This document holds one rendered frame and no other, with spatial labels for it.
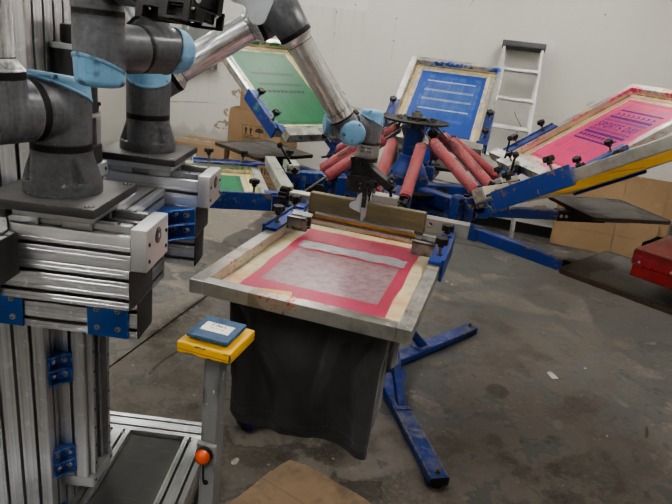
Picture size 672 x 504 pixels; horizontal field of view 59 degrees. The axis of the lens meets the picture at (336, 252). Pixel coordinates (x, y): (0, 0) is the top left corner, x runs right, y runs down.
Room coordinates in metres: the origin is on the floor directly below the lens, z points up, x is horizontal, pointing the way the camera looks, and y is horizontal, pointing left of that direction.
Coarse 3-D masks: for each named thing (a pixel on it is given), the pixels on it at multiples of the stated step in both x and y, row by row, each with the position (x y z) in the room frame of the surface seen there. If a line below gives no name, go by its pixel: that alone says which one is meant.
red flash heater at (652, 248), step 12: (660, 240) 1.91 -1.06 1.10; (636, 252) 1.77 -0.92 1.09; (648, 252) 1.75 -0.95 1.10; (660, 252) 1.76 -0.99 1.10; (636, 264) 1.76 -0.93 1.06; (648, 264) 1.74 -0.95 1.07; (660, 264) 1.72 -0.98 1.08; (636, 276) 1.76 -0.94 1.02; (648, 276) 1.74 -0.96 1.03; (660, 276) 1.71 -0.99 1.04
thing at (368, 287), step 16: (368, 240) 1.99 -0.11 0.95; (400, 256) 1.86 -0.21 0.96; (416, 256) 1.88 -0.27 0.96; (336, 272) 1.65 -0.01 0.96; (352, 272) 1.67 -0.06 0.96; (368, 272) 1.68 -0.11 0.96; (384, 272) 1.70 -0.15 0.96; (400, 272) 1.72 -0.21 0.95; (320, 288) 1.52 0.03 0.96; (336, 288) 1.53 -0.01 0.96; (352, 288) 1.55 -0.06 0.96; (368, 288) 1.56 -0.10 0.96; (384, 288) 1.57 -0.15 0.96; (400, 288) 1.59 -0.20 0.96; (336, 304) 1.43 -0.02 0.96; (352, 304) 1.44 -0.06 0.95; (368, 304) 1.45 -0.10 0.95; (384, 304) 1.46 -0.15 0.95
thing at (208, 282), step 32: (320, 224) 2.10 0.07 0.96; (224, 256) 1.58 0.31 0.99; (192, 288) 1.40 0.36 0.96; (224, 288) 1.38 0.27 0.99; (256, 288) 1.39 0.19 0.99; (416, 288) 1.52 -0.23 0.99; (320, 320) 1.31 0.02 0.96; (352, 320) 1.29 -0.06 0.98; (384, 320) 1.29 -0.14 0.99; (416, 320) 1.31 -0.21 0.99
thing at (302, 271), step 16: (320, 240) 1.93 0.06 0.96; (336, 240) 1.95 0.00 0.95; (352, 240) 1.97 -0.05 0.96; (288, 256) 1.74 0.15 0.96; (304, 256) 1.75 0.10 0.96; (320, 256) 1.77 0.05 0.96; (336, 256) 1.79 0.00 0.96; (256, 272) 1.58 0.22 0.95; (272, 272) 1.59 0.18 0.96; (288, 272) 1.61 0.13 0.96; (304, 272) 1.62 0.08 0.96; (320, 272) 1.64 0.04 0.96; (272, 288) 1.48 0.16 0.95; (288, 288) 1.49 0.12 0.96; (304, 288) 1.51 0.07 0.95
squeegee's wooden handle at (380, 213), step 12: (312, 192) 1.99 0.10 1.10; (312, 204) 1.99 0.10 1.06; (324, 204) 1.98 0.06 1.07; (336, 204) 1.97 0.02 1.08; (348, 204) 1.96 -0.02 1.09; (372, 204) 1.94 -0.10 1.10; (384, 204) 1.94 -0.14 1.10; (348, 216) 1.96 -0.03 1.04; (372, 216) 1.94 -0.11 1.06; (384, 216) 1.93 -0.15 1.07; (396, 216) 1.91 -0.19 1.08; (408, 216) 1.90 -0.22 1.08; (420, 216) 1.89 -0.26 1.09; (408, 228) 1.90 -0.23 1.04; (420, 228) 1.89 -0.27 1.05
